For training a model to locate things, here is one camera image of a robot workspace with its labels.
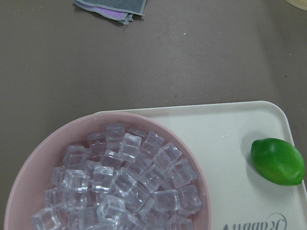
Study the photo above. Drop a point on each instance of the pile of clear ice cubes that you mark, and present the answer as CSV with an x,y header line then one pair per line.
x,y
125,179

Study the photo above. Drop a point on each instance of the pink bowl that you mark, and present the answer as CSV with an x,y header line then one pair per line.
x,y
26,196

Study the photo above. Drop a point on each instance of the grey folded cloth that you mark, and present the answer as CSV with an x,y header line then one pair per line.
x,y
118,10

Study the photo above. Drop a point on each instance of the cream rectangular tray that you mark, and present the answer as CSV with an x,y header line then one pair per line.
x,y
220,138

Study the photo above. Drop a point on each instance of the green lime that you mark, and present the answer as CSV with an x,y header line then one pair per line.
x,y
278,161

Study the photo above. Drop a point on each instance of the wooden cup stand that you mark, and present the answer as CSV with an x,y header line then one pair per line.
x,y
300,4

